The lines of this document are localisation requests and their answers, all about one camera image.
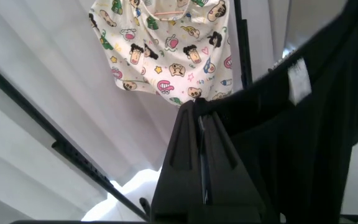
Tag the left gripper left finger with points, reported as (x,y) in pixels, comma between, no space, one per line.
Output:
(179,174)

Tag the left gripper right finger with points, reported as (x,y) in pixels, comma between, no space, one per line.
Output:
(228,180)

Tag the black garment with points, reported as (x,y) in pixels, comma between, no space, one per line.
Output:
(306,140)

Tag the cream printed garment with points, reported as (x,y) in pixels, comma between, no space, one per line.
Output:
(166,46)

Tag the pink clothes hanger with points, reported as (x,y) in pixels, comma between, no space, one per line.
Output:
(168,13)

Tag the black clothes rack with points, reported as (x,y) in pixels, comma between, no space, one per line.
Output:
(26,102)

